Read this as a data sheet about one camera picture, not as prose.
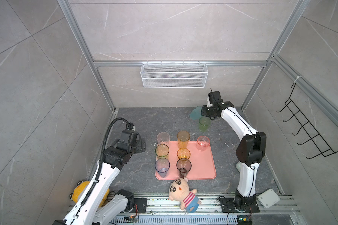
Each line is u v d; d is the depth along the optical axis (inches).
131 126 24.6
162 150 34.0
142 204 28.7
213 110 27.1
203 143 38.2
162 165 31.2
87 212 15.0
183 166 31.3
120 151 19.6
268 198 29.4
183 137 35.7
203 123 40.9
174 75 39.7
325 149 22.9
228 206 28.6
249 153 21.0
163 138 34.6
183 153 35.0
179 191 27.7
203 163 36.1
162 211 28.7
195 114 35.6
